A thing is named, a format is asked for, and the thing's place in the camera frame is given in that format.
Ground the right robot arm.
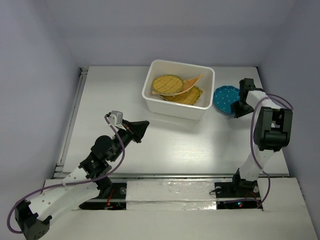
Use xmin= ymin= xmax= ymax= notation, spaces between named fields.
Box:
xmin=230 ymin=78 xmax=293 ymax=197

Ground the leaf-shaped woven bamboo plate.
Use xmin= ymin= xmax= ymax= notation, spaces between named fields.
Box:
xmin=151 ymin=74 xmax=204 ymax=96

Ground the round green-rimmed bamboo plate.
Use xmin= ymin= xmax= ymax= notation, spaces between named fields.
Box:
xmin=151 ymin=74 xmax=184 ymax=96

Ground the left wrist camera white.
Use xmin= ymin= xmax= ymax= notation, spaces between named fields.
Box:
xmin=105 ymin=110 xmax=125 ymax=129

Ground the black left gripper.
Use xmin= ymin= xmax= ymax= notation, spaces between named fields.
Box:
xmin=109 ymin=119 xmax=149 ymax=162

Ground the green-rimmed rectangular bamboo plate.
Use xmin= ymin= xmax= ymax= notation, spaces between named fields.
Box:
xmin=161 ymin=86 xmax=204 ymax=106

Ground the blue polka dot plate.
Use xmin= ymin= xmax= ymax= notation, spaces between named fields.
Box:
xmin=213 ymin=85 xmax=240 ymax=115

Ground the aluminium frame rail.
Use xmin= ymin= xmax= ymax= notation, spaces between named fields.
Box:
xmin=52 ymin=67 xmax=89 ymax=179

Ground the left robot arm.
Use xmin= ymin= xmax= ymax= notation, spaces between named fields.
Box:
xmin=11 ymin=114 xmax=150 ymax=240

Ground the white plastic bin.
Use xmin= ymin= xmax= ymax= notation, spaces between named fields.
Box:
xmin=142 ymin=59 xmax=216 ymax=120

